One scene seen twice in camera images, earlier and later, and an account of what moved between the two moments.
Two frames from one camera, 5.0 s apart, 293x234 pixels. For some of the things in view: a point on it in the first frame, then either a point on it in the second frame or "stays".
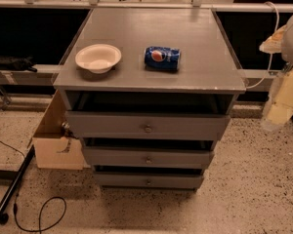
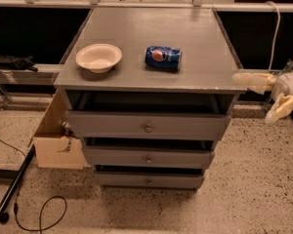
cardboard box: (54, 149) stays
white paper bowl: (99, 58) stays
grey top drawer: (146, 125) stays
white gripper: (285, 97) to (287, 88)
